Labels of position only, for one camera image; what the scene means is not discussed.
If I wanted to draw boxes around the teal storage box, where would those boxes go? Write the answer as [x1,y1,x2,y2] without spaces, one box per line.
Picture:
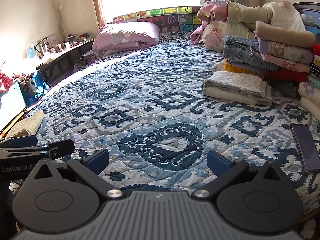
[0,77,27,131]

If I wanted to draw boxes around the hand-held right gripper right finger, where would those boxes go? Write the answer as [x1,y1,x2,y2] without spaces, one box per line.
[192,150,295,200]

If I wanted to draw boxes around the cream floral pillow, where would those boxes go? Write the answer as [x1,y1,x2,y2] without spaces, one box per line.
[190,0,307,53]

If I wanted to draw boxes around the colourful alphabet foam mat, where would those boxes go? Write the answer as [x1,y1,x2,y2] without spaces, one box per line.
[112,6,203,33]

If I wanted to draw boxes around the smartphone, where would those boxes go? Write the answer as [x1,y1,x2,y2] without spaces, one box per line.
[290,123,320,172]

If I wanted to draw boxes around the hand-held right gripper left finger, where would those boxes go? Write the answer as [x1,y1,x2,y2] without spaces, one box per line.
[24,149,123,200]

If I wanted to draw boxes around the folded striped cloth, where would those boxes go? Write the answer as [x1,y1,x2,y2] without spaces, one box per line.
[309,62,320,77]

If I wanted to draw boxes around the grey plush toy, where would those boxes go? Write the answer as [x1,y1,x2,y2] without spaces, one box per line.
[300,14,320,28]

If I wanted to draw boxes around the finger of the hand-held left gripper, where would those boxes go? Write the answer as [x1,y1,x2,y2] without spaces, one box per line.
[0,139,75,159]
[0,135,38,148]

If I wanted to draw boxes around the folded lilac floral cloth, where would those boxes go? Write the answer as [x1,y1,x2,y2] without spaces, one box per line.
[257,39,314,64]

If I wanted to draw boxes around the folded white quilted garment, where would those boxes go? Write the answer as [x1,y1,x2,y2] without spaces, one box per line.
[202,71,273,106]

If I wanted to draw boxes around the folded red cloth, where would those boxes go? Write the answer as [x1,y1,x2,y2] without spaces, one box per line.
[266,69,312,84]

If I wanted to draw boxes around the desk lamp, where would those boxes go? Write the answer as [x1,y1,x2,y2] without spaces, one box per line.
[34,36,49,58]

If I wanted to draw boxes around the cream quilted garment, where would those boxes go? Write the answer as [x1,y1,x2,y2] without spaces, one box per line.
[5,110,45,139]

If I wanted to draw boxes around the folded yellow knit garment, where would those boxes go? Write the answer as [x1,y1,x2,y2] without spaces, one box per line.
[224,59,266,77]

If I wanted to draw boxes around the folded white flower-print cloth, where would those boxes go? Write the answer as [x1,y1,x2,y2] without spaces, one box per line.
[299,81,320,106]

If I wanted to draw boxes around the folded beige blanket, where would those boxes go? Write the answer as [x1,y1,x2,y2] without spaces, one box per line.
[255,21,317,46]

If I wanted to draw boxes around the light blue container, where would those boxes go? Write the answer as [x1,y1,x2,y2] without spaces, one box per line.
[26,45,37,59]

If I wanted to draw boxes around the blue bag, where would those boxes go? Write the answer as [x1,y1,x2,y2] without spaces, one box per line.
[19,70,50,106]

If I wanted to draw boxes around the folded pink cloth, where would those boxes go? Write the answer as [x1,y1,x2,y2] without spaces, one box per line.
[261,54,312,73]

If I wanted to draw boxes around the blue patterned bed quilt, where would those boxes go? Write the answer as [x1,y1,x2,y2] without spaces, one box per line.
[5,31,320,215]

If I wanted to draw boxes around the pink pillow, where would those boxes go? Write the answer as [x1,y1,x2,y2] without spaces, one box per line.
[91,21,160,55]

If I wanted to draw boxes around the black desk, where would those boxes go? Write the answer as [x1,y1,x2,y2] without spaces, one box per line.
[36,38,97,87]

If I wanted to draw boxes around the folded denim jeans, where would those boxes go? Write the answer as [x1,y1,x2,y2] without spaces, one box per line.
[223,35,279,72]

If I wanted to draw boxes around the red patterned cloth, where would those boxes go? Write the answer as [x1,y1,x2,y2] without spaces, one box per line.
[0,72,13,93]

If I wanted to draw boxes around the dark bed headboard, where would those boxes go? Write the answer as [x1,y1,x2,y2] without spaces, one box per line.
[292,2,320,30]

